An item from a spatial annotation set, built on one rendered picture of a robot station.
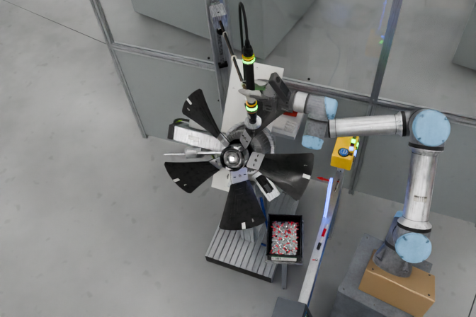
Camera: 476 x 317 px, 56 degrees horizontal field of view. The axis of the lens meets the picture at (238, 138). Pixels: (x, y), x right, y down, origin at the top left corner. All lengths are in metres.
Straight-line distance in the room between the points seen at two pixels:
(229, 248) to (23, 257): 1.45
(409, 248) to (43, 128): 3.28
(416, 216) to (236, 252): 1.61
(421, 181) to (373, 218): 1.67
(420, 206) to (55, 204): 2.73
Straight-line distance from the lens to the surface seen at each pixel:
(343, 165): 2.27
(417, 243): 1.71
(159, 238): 3.28
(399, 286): 1.84
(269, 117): 1.96
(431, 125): 1.62
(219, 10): 2.21
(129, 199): 3.50
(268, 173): 2.02
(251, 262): 3.03
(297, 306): 1.70
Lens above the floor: 2.87
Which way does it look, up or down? 52 degrees down
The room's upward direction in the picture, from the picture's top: 7 degrees counter-clockwise
